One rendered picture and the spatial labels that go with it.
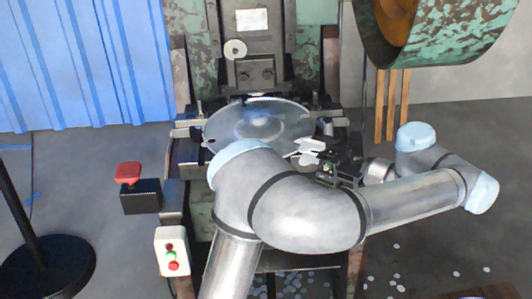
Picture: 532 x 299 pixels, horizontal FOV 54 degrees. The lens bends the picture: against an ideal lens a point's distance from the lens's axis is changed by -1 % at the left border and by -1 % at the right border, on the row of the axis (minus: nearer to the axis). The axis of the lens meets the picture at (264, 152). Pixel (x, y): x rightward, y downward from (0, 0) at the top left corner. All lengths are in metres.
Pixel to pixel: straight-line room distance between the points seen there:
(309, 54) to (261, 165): 0.85
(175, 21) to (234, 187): 0.53
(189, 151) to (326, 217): 0.76
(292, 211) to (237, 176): 0.11
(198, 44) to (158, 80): 1.19
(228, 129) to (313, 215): 0.68
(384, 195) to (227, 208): 0.25
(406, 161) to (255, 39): 0.47
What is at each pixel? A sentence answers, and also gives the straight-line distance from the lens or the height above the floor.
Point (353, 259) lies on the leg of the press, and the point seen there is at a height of 0.45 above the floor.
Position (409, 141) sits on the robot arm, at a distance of 1.07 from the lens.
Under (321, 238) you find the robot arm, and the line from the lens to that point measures 0.76.
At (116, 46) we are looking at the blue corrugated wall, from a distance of 2.67.
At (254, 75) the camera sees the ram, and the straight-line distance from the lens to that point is 1.31.
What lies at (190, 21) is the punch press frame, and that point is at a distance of 1.23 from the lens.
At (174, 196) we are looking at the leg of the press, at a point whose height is 0.64.
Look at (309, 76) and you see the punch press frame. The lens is 1.65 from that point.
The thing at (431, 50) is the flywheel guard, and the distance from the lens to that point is 1.11.
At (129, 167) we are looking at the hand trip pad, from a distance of 1.35.
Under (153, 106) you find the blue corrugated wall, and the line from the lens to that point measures 2.84.
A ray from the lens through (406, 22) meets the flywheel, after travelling 1.21.
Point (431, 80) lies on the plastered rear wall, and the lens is 2.94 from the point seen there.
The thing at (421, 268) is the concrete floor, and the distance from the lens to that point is 2.10.
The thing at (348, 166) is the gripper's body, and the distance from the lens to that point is 1.21.
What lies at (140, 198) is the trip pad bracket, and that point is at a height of 0.69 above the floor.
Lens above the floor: 1.56
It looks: 37 degrees down
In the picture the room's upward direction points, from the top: 4 degrees counter-clockwise
